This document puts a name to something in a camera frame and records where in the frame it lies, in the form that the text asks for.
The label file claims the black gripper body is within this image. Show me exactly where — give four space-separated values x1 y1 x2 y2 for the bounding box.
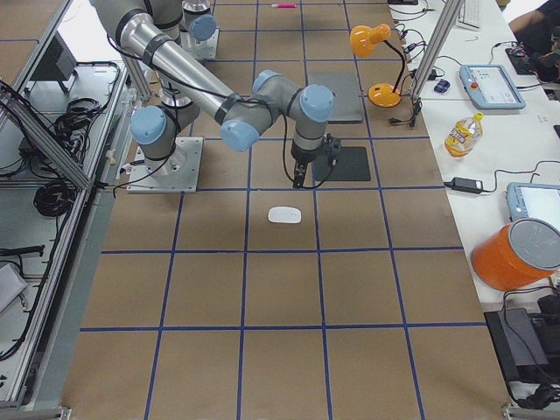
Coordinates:
290 133 341 168

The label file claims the white computer mouse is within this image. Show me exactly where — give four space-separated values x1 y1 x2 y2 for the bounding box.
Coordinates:
268 206 302 224

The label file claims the pink marker pen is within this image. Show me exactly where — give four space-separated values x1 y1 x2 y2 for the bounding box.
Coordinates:
271 3 298 9

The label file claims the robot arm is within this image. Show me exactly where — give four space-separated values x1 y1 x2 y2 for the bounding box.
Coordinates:
94 1 341 188
179 0 219 60

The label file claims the black mousepad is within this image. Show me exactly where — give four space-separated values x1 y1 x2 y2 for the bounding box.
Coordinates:
312 146 371 182

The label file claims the silver laptop notebook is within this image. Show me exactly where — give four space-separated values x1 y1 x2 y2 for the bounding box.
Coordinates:
308 72 363 124

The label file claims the orange desk lamp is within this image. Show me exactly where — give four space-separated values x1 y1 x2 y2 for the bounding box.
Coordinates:
349 24 403 109

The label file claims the small blue device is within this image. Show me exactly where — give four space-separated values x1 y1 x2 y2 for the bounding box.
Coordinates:
433 79 451 94

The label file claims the black power adapter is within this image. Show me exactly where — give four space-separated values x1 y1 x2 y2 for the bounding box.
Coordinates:
444 177 484 194

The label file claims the yellow drink bottle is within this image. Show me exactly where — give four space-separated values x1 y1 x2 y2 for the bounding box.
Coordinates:
444 112 484 158

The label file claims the blue teach pendant far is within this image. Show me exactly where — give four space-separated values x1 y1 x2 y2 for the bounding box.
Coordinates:
458 65 526 110

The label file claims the blue teach pendant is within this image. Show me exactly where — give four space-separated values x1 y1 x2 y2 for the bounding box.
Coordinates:
506 182 560 229
458 65 526 110

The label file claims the white keyboard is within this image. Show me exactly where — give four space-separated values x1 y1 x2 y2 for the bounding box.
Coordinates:
456 0 481 31

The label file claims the blue teach pendant near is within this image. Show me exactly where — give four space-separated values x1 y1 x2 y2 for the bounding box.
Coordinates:
506 182 560 229

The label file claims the orange bucket with lid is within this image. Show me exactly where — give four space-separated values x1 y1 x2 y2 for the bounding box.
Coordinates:
471 218 559 291

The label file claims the person in dark clothes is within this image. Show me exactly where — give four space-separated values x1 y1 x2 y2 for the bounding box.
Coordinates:
509 0 559 81

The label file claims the black box on desk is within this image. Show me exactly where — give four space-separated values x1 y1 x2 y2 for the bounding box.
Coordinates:
484 308 549 383

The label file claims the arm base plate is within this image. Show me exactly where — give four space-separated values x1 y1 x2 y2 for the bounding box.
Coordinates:
180 28 220 61
125 137 204 193

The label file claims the aluminium frame post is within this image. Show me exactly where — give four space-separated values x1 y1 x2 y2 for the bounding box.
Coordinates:
411 0 463 102

